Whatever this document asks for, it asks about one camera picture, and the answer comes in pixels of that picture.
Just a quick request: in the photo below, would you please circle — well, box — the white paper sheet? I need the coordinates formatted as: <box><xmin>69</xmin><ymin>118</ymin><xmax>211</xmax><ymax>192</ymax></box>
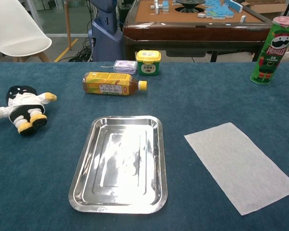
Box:
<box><xmin>184</xmin><ymin>122</ymin><xmax>289</xmax><ymax>216</ymax></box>

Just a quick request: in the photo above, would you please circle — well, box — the brown mahjong table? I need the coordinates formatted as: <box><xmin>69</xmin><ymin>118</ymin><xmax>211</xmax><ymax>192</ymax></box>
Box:
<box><xmin>122</xmin><ymin>0</ymin><xmax>274</xmax><ymax>63</ymax></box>

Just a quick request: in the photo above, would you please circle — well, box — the black white yellow plush doll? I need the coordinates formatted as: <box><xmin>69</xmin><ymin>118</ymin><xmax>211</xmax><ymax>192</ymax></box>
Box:
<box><xmin>0</xmin><ymin>85</ymin><xmax>58</xmax><ymax>136</ymax></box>

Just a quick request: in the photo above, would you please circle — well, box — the green Pringles can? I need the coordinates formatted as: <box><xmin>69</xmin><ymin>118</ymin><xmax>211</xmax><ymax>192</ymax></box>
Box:
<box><xmin>250</xmin><ymin>16</ymin><xmax>289</xmax><ymax>85</ymax></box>

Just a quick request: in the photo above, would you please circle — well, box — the tea bottle with yellow label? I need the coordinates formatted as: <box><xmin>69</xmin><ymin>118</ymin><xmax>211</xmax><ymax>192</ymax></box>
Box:
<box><xmin>81</xmin><ymin>71</ymin><xmax>148</xmax><ymax>97</ymax></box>

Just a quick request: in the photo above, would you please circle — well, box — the pile of blue mahjong tiles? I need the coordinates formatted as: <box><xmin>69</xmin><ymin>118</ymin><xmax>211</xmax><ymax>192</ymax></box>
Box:
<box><xmin>203</xmin><ymin>0</ymin><xmax>234</xmax><ymax>19</ymax></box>

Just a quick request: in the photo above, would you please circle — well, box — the orange wooden pole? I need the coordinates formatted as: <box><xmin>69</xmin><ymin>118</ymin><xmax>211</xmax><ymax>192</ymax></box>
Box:
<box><xmin>64</xmin><ymin>0</ymin><xmax>73</xmax><ymax>51</ymax></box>

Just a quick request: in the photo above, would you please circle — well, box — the small clear purple box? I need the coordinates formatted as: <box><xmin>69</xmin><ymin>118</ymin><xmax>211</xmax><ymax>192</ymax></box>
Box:
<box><xmin>113</xmin><ymin>60</ymin><xmax>138</xmax><ymax>75</ymax></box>

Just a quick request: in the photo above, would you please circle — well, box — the black floor cable bundle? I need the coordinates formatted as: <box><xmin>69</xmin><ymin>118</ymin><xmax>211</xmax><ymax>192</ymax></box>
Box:
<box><xmin>68</xmin><ymin>38</ymin><xmax>94</xmax><ymax>63</ymax></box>

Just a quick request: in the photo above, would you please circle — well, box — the green jar with yellow lid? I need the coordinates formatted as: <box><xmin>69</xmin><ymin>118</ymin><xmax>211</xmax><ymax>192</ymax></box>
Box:
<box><xmin>135</xmin><ymin>50</ymin><xmax>161</xmax><ymax>76</ymax></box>

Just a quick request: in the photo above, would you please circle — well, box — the cluster of standing mahjong tiles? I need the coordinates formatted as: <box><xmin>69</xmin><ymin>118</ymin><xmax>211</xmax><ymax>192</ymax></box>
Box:
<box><xmin>150</xmin><ymin>0</ymin><xmax>171</xmax><ymax>14</ymax></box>

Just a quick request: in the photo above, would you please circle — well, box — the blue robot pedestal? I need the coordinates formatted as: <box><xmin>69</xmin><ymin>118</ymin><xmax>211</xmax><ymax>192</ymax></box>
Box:
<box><xmin>88</xmin><ymin>0</ymin><xmax>124</xmax><ymax>62</ymax></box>

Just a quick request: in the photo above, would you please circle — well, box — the stainless steel tray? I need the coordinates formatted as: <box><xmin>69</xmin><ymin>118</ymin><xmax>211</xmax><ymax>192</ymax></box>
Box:
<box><xmin>68</xmin><ymin>115</ymin><xmax>169</xmax><ymax>215</ymax></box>

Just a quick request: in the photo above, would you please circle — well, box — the white chair with wooden legs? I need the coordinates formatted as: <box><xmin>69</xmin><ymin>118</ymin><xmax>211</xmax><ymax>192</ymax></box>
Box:
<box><xmin>0</xmin><ymin>0</ymin><xmax>53</xmax><ymax>63</ymax></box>

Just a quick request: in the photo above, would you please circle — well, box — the cardboard box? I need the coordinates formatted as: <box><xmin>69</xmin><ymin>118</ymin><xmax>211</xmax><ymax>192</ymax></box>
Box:
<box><xmin>245</xmin><ymin>0</ymin><xmax>289</xmax><ymax>14</ymax></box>

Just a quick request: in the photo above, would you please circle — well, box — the black mahjong table centre dial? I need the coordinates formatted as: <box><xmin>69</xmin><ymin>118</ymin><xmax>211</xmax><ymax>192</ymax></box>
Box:
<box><xmin>174</xmin><ymin>0</ymin><xmax>205</xmax><ymax>13</ymax></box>

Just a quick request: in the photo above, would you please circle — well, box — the row of blue mahjong tiles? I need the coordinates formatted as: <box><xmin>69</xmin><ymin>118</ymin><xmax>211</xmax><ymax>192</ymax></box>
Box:
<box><xmin>225</xmin><ymin>0</ymin><xmax>243</xmax><ymax>13</ymax></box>

